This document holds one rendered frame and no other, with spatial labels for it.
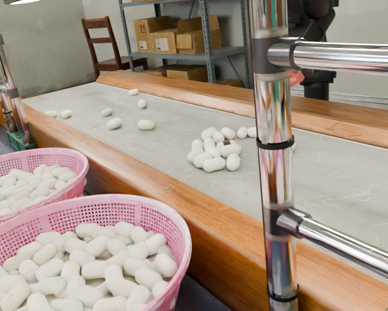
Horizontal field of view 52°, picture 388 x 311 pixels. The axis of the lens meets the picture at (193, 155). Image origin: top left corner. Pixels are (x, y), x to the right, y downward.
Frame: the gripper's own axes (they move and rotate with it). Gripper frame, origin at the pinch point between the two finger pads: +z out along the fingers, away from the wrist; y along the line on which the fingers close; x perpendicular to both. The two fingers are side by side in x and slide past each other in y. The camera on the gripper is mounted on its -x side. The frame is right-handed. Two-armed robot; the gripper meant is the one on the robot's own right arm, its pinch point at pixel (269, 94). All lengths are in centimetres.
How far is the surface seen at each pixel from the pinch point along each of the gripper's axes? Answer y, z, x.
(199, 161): 2.5, 18.4, -7.8
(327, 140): 10.8, 3.2, 7.0
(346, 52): 38, 16, -33
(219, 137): -3.3, 11.6, -2.0
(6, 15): -449, -59, 25
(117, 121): -31.1, 16.6, -6.4
